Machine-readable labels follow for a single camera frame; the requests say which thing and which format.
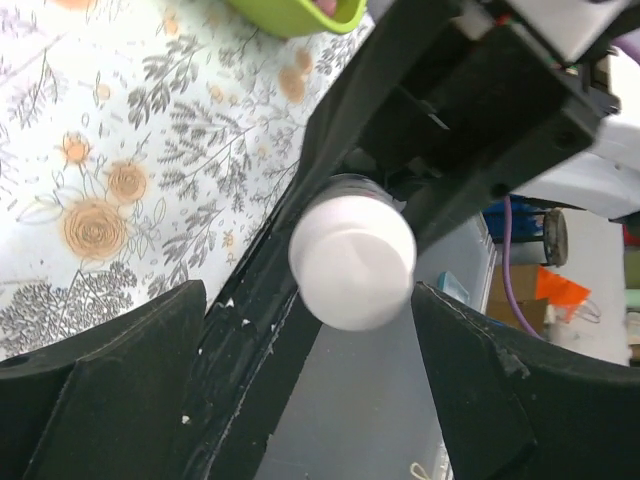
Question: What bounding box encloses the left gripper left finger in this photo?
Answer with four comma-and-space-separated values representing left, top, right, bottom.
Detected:
1, 281, 206, 479

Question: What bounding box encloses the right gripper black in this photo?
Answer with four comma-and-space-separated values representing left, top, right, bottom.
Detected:
271, 0, 621, 250

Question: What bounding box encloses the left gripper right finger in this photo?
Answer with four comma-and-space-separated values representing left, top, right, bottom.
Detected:
412, 283, 639, 479

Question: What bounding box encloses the white vitamin B bottle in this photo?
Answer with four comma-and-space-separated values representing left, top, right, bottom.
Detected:
288, 173, 417, 331

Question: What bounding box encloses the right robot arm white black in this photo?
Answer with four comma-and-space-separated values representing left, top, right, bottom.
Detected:
271, 1, 639, 247

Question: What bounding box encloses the green plastic basket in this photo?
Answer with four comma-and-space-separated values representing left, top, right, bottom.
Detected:
229, 0, 367, 38

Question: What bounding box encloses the floral patterned table mat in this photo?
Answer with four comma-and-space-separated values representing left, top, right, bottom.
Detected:
1, 1, 374, 358

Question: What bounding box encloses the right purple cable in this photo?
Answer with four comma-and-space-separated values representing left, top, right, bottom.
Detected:
502, 194, 546, 341

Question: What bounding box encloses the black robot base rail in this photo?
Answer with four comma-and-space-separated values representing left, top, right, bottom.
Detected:
174, 219, 326, 480

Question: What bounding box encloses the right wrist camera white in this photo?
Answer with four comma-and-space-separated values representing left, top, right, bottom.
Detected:
464, 0, 631, 61

